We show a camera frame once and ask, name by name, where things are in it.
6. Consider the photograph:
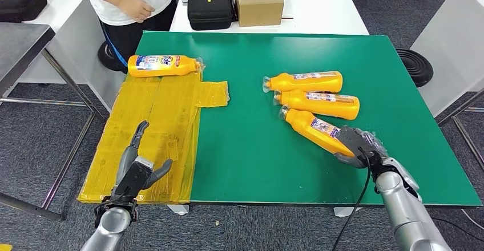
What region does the yellow plastic-wrapped cardboard sheet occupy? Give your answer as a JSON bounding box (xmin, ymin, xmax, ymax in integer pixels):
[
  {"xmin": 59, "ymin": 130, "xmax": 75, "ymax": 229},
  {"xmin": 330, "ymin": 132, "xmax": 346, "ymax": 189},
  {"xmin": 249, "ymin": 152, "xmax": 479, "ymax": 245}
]
[{"xmin": 77, "ymin": 71, "xmax": 230, "ymax": 205}]

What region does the black ribbed round stool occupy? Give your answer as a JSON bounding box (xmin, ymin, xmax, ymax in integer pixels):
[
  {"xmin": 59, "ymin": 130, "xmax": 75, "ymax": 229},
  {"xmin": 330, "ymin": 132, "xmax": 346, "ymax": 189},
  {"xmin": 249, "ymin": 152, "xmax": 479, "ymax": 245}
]
[{"xmin": 396, "ymin": 47, "xmax": 435, "ymax": 88}]

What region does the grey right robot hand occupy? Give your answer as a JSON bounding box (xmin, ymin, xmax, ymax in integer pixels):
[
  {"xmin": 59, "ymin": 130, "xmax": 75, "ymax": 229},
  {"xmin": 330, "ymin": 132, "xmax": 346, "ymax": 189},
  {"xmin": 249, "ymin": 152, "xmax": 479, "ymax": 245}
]
[{"xmin": 334, "ymin": 125, "xmax": 389, "ymax": 170}]

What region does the orange detergent bottle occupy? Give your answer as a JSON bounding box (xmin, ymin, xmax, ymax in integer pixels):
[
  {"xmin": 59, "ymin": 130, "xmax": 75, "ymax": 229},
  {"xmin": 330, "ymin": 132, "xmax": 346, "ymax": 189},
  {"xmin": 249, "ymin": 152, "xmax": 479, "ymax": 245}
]
[
  {"xmin": 127, "ymin": 54, "xmax": 205, "ymax": 78},
  {"xmin": 273, "ymin": 89, "xmax": 361, "ymax": 121},
  {"xmin": 263, "ymin": 71, "xmax": 344, "ymax": 94},
  {"xmin": 279, "ymin": 106, "xmax": 356, "ymax": 158}
]

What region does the steel table frame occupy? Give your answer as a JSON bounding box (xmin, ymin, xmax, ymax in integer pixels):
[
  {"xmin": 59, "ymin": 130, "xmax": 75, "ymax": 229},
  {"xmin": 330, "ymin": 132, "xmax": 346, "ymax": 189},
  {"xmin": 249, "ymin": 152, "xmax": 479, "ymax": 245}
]
[{"xmin": 437, "ymin": 87, "xmax": 484, "ymax": 171}]

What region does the brown cardboard box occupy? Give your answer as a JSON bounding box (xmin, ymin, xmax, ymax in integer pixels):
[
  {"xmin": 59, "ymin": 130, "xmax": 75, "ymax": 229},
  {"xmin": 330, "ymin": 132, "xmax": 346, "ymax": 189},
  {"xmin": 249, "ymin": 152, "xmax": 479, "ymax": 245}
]
[{"xmin": 234, "ymin": 0, "xmax": 285, "ymax": 27}]

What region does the person's right hand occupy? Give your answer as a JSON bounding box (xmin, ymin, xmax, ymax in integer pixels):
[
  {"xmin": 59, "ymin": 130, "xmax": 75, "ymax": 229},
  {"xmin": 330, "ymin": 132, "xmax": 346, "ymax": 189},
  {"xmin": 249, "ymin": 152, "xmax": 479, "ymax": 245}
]
[{"xmin": 117, "ymin": 0, "xmax": 155, "ymax": 23}]

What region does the steel table with legs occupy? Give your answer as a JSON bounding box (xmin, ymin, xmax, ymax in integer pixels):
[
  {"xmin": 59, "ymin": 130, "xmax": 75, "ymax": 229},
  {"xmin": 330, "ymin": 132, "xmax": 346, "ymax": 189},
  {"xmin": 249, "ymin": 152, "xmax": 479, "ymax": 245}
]
[{"xmin": 0, "ymin": 22, "xmax": 107, "ymax": 222}]

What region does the green table board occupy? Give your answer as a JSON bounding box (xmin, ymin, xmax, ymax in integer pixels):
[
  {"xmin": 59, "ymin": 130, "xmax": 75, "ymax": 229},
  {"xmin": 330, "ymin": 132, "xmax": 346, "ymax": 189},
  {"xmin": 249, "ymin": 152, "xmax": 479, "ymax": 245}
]
[{"xmin": 128, "ymin": 30, "xmax": 482, "ymax": 208}]

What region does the person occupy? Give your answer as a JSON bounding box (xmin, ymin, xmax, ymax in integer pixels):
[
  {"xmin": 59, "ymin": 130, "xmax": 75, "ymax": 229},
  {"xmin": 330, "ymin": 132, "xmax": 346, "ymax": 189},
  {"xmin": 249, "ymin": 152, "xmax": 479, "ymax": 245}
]
[{"xmin": 60, "ymin": 0, "xmax": 179, "ymax": 72}]

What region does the black zippered case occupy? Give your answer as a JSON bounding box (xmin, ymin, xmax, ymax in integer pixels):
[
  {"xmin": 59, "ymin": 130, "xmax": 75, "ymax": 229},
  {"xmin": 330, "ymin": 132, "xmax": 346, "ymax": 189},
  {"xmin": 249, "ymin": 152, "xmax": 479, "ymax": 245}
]
[
  {"xmin": 187, "ymin": 0, "xmax": 235, "ymax": 31},
  {"xmin": 0, "ymin": 0, "xmax": 48, "ymax": 23}
]

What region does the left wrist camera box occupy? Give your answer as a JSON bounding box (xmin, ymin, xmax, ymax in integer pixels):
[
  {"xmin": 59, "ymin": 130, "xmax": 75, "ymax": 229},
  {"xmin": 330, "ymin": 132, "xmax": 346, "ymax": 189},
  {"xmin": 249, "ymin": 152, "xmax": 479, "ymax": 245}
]
[{"xmin": 113, "ymin": 156, "xmax": 156, "ymax": 201}]

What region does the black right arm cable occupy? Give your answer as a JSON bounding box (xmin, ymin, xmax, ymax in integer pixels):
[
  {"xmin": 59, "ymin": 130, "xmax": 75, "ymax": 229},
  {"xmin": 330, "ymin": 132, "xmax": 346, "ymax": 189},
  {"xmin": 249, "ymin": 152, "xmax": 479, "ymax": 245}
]
[{"xmin": 331, "ymin": 147, "xmax": 374, "ymax": 251}]

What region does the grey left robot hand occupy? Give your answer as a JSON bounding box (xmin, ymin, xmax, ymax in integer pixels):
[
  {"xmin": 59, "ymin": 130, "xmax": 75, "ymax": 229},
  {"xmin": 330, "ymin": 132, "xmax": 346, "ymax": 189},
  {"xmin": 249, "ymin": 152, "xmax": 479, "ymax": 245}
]
[{"xmin": 115, "ymin": 120, "xmax": 174, "ymax": 191}]

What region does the white desk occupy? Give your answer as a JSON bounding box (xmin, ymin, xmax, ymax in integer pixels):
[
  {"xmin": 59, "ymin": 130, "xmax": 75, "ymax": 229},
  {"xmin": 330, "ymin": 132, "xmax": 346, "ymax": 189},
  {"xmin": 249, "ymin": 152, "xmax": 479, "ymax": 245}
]
[
  {"xmin": 169, "ymin": 0, "xmax": 370, "ymax": 36},
  {"xmin": 0, "ymin": 0, "xmax": 127, "ymax": 112},
  {"xmin": 410, "ymin": 0, "xmax": 484, "ymax": 118}
]

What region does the white table foot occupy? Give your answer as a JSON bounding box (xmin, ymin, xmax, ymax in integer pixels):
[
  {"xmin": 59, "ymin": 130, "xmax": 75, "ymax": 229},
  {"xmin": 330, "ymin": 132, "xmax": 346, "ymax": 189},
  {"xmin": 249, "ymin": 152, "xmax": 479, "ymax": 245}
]
[
  {"xmin": 166, "ymin": 204, "xmax": 189, "ymax": 217},
  {"xmin": 333, "ymin": 207, "xmax": 362, "ymax": 218}
]

